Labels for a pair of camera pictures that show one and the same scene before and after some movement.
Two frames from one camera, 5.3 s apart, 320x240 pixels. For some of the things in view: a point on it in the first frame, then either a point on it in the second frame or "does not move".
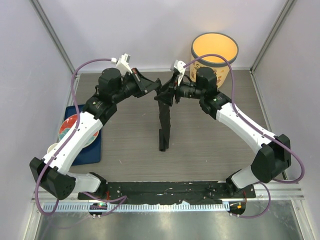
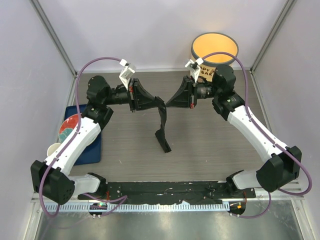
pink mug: (51, 147) does not move
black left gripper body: (138, 79) → (132, 95)
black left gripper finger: (148, 83) → (143, 94)
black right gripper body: (178, 89) → (194, 95)
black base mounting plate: (170, 192) does not move
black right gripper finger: (169, 85) → (185, 90)
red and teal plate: (68, 125) does not move
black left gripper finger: (151, 87) → (149, 103)
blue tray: (91, 154) does not move
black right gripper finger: (166, 97) → (180, 99)
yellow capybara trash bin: (213, 43) does not move
